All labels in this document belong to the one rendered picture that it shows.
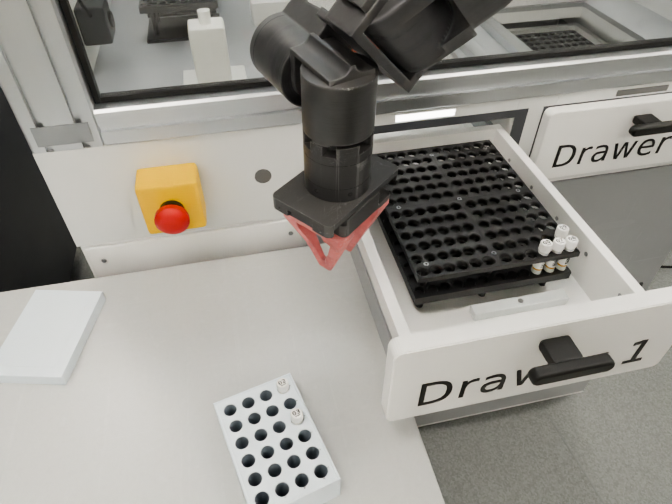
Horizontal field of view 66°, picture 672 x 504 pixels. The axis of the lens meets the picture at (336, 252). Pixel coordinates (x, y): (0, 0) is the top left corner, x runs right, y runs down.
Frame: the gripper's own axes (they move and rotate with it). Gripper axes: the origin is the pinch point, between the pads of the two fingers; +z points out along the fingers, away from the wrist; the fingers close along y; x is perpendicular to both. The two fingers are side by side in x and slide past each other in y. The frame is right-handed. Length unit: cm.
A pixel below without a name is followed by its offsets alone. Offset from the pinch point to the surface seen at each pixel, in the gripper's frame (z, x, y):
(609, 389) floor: 92, 39, -75
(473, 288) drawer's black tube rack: 3.9, 12.1, -7.8
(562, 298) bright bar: 6.2, 19.8, -14.5
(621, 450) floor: 91, 47, -59
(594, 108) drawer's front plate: -0.5, 11.2, -42.1
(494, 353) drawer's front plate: 0.3, 17.7, 0.6
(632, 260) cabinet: 35, 26, -60
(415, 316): 7.4, 8.3, -3.4
